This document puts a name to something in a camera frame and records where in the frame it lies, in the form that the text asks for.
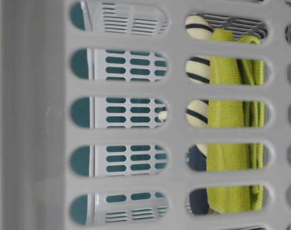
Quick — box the dark navy cloth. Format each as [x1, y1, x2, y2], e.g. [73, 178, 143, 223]
[188, 145, 209, 215]

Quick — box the grey plastic shopping basket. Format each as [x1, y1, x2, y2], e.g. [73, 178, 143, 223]
[0, 0, 291, 230]

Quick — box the yellow-green microfibre cloth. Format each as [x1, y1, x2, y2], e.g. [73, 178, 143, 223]
[206, 29, 266, 214]

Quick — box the cream navy striped cloth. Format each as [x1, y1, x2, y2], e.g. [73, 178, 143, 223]
[185, 15, 249, 158]

